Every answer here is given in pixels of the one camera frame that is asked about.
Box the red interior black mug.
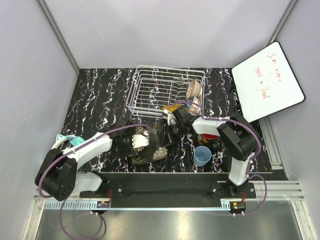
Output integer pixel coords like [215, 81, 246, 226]
[197, 134, 219, 146]

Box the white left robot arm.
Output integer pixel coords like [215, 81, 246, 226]
[34, 122, 147, 201]

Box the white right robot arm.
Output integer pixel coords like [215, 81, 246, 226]
[163, 105, 262, 199]

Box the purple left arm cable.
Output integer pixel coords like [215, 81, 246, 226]
[37, 124, 151, 238]

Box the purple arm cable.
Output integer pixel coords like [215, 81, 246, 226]
[167, 101, 270, 216]
[37, 124, 151, 238]

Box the black floral square plate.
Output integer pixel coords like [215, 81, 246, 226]
[130, 121, 174, 166]

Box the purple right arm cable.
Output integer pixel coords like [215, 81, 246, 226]
[167, 101, 270, 216]

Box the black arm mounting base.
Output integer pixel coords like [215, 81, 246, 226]
[80, 172, 257, 199]

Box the blue triangle patterned bowl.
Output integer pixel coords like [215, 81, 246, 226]
[186, 96, 201, 115]

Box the white wire dish rack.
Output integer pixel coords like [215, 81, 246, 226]
[125, 65, 206, 118]

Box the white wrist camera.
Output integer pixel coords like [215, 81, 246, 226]
[163, 109, 177, 126]
[131, 134, 150, 152]

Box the yellow patterned round plate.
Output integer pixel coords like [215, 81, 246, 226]
[162, 104, 186, 114]

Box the light blue plastic cup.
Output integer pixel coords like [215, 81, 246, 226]
[193, 146, 212, 167]

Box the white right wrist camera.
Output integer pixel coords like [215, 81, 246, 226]
[163, 109, 177, 126]

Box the teal white object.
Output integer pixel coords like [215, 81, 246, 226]
[51, 134, 85, 149]

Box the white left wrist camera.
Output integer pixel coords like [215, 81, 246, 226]
[131, 134, 150, 152]

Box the white dry-erase board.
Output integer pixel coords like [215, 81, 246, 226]
[231, 41, 306, 123]

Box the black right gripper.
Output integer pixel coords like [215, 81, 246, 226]
[162, 122, 186, 149]

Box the aluminium frame rail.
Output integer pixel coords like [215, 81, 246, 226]
[44, 179, 304, 211]

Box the black marble pattern mat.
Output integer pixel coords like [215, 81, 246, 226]
[61, 67, 273, 174]

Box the brown white patterned bowl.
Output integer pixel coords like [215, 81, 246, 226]
[186, 79, 202, 99]

